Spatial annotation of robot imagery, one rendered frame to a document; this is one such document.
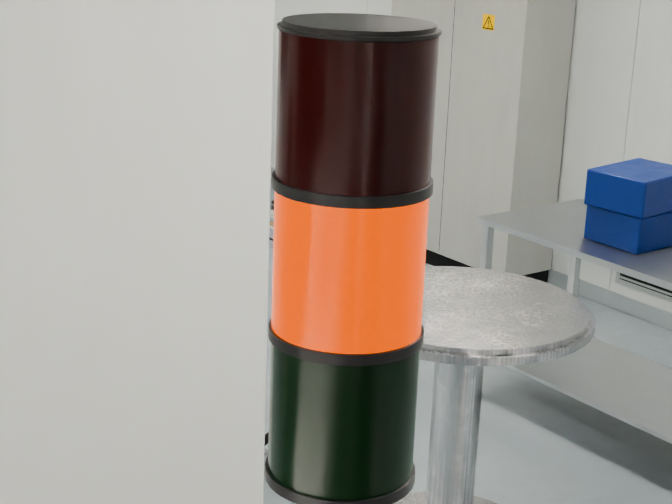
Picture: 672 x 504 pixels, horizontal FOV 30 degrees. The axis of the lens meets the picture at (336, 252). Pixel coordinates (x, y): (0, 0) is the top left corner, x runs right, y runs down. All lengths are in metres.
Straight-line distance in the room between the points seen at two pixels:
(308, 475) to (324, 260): 0.07
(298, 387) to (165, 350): 1.71
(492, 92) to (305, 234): 7.06
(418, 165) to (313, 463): 0.10
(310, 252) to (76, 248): 1.60
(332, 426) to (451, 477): 4.28
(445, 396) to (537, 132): 3.16
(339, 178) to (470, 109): 7.21
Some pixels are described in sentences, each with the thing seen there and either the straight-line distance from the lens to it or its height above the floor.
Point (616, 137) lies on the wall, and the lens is 7.35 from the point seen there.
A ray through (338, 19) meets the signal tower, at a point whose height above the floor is 2.35.
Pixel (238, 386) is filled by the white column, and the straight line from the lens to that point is 2.20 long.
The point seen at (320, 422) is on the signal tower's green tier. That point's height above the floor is 2.23.
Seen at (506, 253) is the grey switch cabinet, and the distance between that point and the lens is 7.48.
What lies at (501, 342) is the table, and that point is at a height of 0.93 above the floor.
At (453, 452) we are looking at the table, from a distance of 4.62.
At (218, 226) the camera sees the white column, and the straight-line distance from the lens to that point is 2.08.
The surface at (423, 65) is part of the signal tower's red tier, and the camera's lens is 0.37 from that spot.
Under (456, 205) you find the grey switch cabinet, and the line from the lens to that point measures 7.75.
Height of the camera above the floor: 2.39
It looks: 17 degrees down
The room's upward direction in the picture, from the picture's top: 2 degrees clockwise
